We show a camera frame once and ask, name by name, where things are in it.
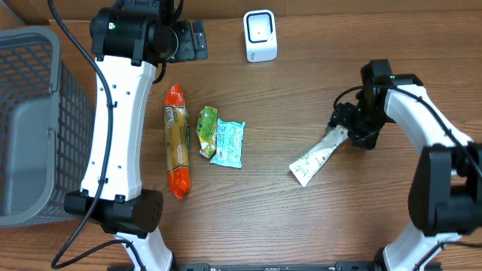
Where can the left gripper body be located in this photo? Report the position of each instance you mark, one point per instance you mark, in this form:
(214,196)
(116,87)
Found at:
(187,50)

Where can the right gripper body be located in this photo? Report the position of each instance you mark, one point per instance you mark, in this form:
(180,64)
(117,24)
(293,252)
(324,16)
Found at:
(366,124)

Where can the white gold-capped cream tube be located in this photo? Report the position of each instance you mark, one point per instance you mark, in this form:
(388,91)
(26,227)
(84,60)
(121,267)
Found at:
(307,166)

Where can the green snack packet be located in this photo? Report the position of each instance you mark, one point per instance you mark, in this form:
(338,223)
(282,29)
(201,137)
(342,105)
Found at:
(207,131)

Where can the orange pasta package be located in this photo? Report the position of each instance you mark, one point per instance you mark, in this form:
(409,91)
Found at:
(177,137)

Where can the teal snack packet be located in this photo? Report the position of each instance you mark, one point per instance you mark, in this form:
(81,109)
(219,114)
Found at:
(229,144)

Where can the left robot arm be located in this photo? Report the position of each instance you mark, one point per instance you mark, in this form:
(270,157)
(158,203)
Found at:
(132,42)

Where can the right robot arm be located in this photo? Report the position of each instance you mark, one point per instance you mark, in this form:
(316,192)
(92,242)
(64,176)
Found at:
(444,201)

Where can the white barcode scanner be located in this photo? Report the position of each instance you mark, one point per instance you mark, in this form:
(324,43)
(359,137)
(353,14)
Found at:
(260,35)

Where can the grey plastic shopping basket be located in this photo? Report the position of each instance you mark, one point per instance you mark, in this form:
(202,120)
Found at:
(46,128)

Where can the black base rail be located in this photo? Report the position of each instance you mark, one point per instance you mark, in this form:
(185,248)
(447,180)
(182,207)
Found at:
(338,266)

